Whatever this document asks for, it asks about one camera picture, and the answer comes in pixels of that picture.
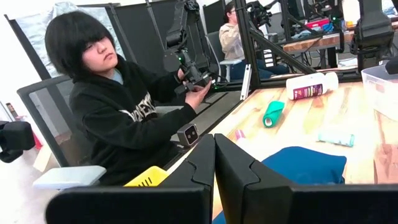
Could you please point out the clear plastic bin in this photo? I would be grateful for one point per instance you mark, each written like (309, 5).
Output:
(382, 96)

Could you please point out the black grey office chair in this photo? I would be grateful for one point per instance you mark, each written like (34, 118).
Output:
(68, 177)

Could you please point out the person's hand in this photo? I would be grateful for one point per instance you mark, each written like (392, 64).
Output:
(196, 96)
(181, 74)

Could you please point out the white pill bottle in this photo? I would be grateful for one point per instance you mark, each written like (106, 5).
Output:
(311, 87)

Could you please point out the small pink capped vial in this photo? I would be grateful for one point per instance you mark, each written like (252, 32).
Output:
(239, 134)

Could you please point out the black aluminium station frame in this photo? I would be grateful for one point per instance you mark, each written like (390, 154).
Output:
(248, 46)

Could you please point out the silver foil sheet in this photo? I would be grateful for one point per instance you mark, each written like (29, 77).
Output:
(34, 34)

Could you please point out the beige cardboard piece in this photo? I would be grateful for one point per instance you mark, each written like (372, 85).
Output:
(42, 158)

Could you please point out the person's left hand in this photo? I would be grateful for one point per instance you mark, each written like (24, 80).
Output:
(181, 74)

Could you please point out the yellow plastic tray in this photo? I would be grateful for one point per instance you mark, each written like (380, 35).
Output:
(146, 179)

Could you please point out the black partition panel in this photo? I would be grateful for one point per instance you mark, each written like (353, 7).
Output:
(146, 46)

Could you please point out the grey depth camera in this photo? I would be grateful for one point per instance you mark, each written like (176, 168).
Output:
(188, 134)

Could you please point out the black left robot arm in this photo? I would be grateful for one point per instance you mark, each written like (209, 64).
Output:
(373, 34)

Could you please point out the person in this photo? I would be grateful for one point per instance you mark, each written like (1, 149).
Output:
(124, 130)
(231, 40)

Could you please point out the green bandage roll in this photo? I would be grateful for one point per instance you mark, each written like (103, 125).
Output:
(273, 113)

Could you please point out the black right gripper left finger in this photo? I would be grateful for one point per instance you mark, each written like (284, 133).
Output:
(174, 202)

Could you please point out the small teal tube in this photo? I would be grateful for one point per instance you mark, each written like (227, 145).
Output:
(336, 139)

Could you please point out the person's right hand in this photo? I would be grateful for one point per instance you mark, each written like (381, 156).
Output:
(196, 96)

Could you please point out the wooden workbench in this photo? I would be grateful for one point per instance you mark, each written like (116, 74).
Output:
(311, 43)

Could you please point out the white metal bar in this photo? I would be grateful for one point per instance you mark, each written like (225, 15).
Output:
(246, 82)

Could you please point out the dark blue cloth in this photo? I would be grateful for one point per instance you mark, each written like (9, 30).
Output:
(304, 165)

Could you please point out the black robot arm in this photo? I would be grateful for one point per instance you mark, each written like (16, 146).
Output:
(258, 14)

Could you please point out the black blocky device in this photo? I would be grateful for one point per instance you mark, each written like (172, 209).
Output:
(18, 137)

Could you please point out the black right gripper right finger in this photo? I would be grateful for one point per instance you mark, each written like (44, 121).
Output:
(280, 205)

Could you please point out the black box white labels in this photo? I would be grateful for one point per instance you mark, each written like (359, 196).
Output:
(268, 59)

